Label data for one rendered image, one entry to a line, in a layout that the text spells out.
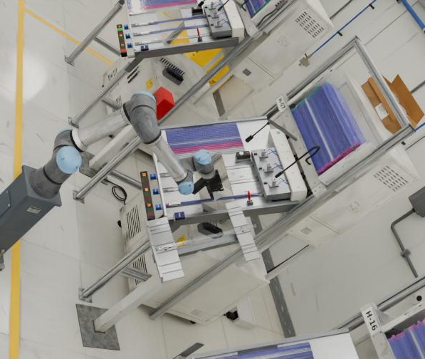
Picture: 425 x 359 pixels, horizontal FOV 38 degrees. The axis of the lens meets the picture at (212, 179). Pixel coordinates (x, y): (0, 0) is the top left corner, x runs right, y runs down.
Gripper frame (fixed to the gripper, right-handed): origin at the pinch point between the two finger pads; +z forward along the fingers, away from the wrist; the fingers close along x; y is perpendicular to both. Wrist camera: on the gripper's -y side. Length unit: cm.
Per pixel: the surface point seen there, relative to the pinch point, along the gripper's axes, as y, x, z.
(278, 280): 26, 57, 192
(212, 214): -2.2, -10.0, -0.2
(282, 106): 53, 53, 1
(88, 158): -78, 102, 43
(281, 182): 37.4, 1.3, 4.5
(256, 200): 22.0, -3.7, 6.7
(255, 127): 35, 52, 10
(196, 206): -9.0, -3.0, -1.3
